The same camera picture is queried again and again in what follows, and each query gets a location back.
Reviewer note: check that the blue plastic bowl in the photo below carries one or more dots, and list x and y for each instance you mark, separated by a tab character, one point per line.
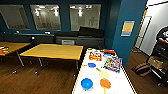
87	83

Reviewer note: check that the dark upholstered sofa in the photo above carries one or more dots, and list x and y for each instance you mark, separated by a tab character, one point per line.
83	37

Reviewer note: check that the orange snack packets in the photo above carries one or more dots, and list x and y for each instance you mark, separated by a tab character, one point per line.
95	55

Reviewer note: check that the grey rectangular panel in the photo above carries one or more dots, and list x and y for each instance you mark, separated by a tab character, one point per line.
68	42

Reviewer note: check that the small flat blue object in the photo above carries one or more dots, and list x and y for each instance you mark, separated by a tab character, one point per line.
91	65

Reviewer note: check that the small light blue object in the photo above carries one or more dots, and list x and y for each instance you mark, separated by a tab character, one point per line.
107	55

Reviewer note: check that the red flat packet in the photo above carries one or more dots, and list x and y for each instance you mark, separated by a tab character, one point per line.
109	52

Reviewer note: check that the interior glass window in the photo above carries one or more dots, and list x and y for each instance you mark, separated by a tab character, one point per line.
13	16
45	16
85	16

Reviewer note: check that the long wooden table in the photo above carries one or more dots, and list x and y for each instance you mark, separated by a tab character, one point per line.
53	51
13	46

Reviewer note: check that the yellow green paddle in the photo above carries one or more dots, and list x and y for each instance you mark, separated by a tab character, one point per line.
103	73

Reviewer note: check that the colourful printed box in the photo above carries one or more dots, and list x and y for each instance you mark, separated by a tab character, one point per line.
112	64

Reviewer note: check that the white table with colourful dishes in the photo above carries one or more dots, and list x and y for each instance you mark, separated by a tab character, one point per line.
116	80

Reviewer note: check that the black wheeled cart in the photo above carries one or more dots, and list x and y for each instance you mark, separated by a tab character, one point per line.
158	63

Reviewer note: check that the small red black object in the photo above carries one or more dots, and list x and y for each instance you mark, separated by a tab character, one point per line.
2	50

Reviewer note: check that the yellow wall sign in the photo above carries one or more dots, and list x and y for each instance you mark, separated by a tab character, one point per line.
128	28

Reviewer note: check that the dark long wall bench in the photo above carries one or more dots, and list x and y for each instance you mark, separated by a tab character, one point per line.
26	37

